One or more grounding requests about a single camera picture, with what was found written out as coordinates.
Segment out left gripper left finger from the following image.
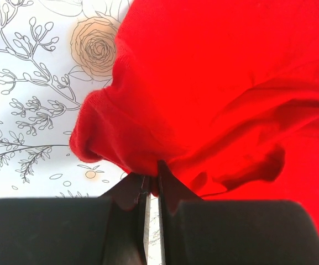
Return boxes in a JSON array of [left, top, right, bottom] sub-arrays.
[[0, 173, 150, 264]]

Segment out floral table mat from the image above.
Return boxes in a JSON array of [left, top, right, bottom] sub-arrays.
[[0, 1, 130, 198]]

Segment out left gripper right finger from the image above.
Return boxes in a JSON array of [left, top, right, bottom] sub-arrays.
[[158, 161, 319, 264]]

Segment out red t shirt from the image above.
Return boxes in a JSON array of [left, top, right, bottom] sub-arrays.
[[70, 1, 319, 231]]

